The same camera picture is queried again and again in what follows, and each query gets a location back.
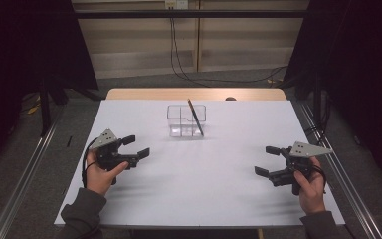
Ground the black stand post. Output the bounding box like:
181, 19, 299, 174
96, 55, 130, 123
39, 78, 53, 137

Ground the wooden wall post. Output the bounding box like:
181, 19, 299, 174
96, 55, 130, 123
195, 0, 203, 73

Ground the black horizontal frame bar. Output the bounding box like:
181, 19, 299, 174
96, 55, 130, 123
74, 9, 309, 19

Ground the black floor cable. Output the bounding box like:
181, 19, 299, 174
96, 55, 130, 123
172, 17, 288, 85
169, 17, 213, 88

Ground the person's right hand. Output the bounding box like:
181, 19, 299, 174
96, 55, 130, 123
292, 156, 327, 215

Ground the aluminium rail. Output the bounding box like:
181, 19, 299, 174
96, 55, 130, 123
0, 106, 66, 239
297, 101, 382, 239

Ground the yellow floor item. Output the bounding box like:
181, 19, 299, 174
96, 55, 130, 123
26, 104, 42, 116

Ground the dark curtain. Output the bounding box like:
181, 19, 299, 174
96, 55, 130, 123
283, 0, 382, 190
0, 0, 99, 173

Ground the clear plastic organiser box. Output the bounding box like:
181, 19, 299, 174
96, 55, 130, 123
166, 104, 208, 139

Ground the white wall socket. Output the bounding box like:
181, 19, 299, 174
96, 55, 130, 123
164, 0, 189, 10

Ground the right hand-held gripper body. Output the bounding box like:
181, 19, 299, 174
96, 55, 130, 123
268, 141, 333, 196

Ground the left hand-held gripper cable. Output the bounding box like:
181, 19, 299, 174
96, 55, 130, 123
82, 137, 99, 189

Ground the wooden table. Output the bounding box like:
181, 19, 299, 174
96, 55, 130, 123
104, 87, 287, 102

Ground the black pencil gold end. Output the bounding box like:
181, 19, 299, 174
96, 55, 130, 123
188, 99, 205, 137
187, 98, 204, 136

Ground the person's left hand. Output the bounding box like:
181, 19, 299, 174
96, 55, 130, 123
85, 148, 129, 197

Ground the white table mat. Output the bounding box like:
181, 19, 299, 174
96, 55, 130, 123
54, 99, 346, 227

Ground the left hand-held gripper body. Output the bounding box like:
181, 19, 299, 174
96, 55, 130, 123
89, 128, 140, 172

